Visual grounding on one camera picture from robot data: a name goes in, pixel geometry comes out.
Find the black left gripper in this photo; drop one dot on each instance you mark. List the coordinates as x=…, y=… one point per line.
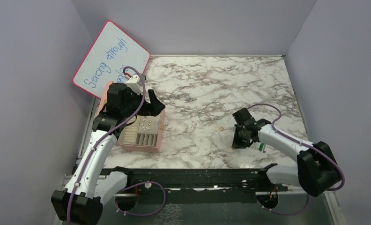
x=155, y=106

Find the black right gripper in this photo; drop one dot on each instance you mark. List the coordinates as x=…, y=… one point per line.
x=236, y=142

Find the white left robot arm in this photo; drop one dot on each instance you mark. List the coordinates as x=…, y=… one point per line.
x=83, y=198

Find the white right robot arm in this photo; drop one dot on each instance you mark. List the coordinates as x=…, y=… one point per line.
x=316, y=169

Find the pink jewelry box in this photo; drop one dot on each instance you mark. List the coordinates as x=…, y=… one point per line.
x=142, y=132

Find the pink framed whiteboard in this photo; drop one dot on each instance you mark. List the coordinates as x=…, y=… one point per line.
x=111, y=51

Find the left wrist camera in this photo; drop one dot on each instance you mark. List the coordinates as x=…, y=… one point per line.
x=134, y=83

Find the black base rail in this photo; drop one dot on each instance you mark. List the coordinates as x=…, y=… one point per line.
x=190, y=186

